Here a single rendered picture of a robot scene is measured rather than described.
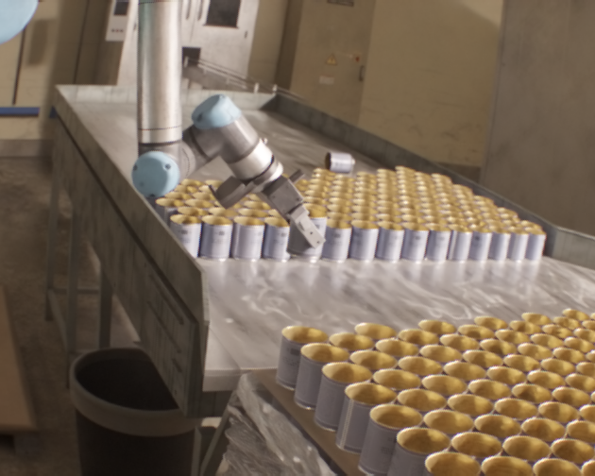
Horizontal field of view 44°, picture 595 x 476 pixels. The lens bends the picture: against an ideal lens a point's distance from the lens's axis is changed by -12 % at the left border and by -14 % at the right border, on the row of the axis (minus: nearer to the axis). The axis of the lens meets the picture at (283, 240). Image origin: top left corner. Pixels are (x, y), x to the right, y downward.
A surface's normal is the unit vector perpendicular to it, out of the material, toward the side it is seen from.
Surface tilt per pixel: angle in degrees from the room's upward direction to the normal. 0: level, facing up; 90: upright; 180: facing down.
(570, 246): 90
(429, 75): 90
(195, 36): 90
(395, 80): 90
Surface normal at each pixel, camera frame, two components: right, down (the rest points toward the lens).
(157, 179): -0.13, 0.26
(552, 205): -0.91, -0.02
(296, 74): 0.39, 0.32
